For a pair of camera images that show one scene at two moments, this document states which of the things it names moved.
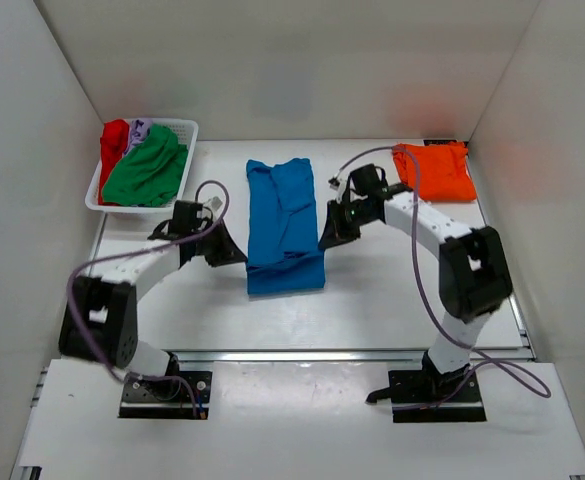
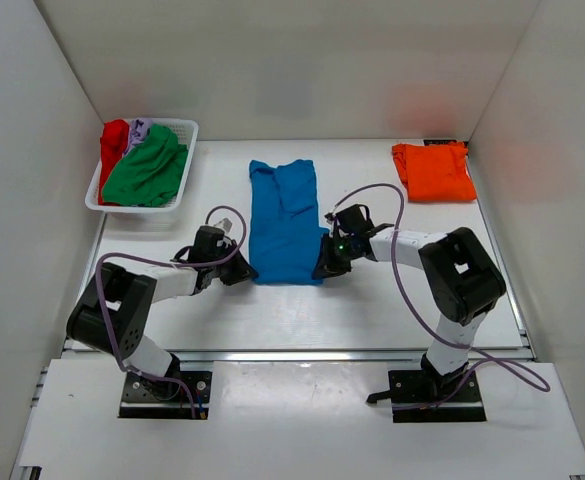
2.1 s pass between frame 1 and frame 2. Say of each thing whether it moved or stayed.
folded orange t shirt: stayed
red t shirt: stayed
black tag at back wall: stayed
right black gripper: moved
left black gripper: moved
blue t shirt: stayed
